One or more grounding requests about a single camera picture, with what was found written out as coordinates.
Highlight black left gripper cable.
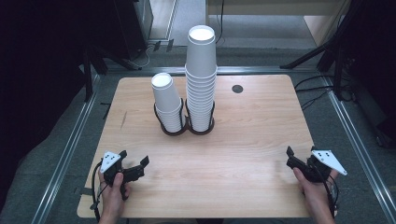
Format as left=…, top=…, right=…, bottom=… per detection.
left=90, top=159, right=106, bottom=222

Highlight thin black hanging cable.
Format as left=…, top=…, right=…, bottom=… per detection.
left=215, top=0, right=226, bottom=45

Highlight light wooden cabinet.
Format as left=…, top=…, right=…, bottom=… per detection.
left=205, top=0, right=354, bottom=48

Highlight person's right hand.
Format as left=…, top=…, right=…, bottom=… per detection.
left=292, top=167, right=339, bottom=217

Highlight black tripod stand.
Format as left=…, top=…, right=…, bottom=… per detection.
left=279, top=0, right=396, bottom=102
left=81, top=45, right=145, bottom=103

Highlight aluminium floor rail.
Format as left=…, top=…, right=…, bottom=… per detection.
left=104, top=65, right=317, bottom=76
left=30, top=74, right=102, bottom=224
left=320, top=74, right=396, bottom=224

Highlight black wire cup holder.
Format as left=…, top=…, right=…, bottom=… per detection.
left=153, top=97, right=217, bottom=136

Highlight white floor cable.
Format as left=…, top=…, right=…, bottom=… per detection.
left=135, top=42, right=157, bottom=69

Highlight black floor cable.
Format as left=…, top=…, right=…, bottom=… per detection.
left=293, top=74, right=335, bottom=111

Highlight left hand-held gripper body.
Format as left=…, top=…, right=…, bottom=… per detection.
left=100, top=150, right=146, bottom=201

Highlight person's left hand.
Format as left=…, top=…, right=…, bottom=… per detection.
left=98, top=170, right=131, bottom=219

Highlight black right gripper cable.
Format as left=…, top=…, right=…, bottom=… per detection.
left=323, top=174, right=341, bottom=219

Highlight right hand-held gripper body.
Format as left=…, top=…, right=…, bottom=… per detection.
left=293, top=149, right=348, bottom=185

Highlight stack of white paper cups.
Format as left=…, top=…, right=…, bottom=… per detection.
left=184, top=24, right=219, bottom=133
left=150, top=72, right=185, bottom=133

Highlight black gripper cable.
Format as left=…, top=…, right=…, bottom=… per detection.
left=90, top=159, right=106, bottom=222
left=323, top=174, right=341, bottom=219

